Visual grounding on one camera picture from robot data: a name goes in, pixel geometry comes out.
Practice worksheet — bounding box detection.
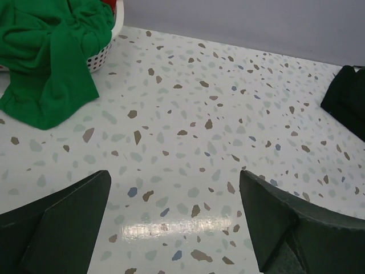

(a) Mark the white perforated laundry basket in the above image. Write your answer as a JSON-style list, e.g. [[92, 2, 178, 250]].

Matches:
[[1, 1, 124, 74]]

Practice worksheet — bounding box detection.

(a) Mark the folded black t-shirt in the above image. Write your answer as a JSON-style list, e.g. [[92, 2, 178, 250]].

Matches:
[[321, 65, 364, 122]]

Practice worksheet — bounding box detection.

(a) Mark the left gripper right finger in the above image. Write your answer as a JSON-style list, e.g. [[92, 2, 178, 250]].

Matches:
[[240, 170, 364, 273]]

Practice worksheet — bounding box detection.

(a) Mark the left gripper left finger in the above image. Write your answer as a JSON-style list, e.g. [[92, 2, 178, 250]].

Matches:
[[1, 170, 111, 274]]

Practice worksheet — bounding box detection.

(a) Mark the red t-shirt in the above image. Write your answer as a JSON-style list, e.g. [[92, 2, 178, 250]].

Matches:
[[102, 0, 116, 13]]

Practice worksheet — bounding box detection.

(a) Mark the green t-shirt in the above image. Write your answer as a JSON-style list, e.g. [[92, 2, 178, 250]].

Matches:
[[1, 1, 115, 130]]

